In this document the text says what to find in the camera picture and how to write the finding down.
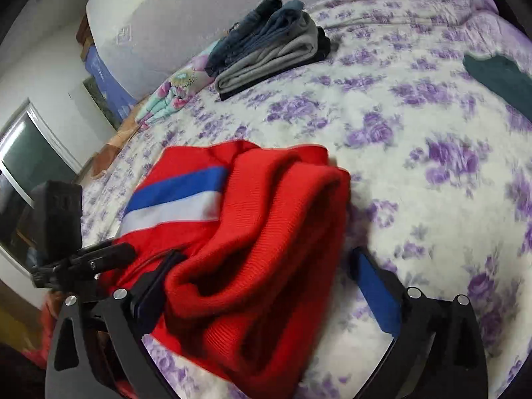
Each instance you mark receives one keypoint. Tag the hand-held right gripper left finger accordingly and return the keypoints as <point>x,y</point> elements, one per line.
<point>151,303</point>

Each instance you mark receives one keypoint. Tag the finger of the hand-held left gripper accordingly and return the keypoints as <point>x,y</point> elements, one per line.
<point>108,257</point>

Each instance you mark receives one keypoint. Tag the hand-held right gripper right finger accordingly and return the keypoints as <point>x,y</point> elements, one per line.
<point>378,295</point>

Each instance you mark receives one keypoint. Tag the red sweater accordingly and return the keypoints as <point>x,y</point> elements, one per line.
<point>257,237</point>

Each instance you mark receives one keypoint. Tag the brown pillow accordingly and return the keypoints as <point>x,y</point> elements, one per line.
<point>120,133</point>

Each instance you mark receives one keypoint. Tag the green framed panel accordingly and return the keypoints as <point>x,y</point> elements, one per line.
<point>102,102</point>

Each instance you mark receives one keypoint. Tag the bed with purple floral sheet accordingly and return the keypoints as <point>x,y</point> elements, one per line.
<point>415,174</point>

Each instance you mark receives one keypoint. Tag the blue printed package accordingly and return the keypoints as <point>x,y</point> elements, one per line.
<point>108,87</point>

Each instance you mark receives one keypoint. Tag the folded floral blanket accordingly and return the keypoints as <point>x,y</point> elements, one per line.
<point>174,87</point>

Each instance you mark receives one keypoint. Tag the cardboard boxes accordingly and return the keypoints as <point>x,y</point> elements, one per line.
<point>85,35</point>

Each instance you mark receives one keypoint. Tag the white lace-covered headboard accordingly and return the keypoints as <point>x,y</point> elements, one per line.
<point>187,16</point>

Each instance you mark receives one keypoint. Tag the stack of folded jeans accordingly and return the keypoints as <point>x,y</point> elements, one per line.
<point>266,64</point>

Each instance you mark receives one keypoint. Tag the dark green garment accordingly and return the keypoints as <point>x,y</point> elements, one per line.
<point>498,75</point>

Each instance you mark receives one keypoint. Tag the folded dark blue jeans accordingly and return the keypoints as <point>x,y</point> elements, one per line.
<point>245,29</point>

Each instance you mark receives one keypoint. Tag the window with white frame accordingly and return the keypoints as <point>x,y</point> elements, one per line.
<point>33,153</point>

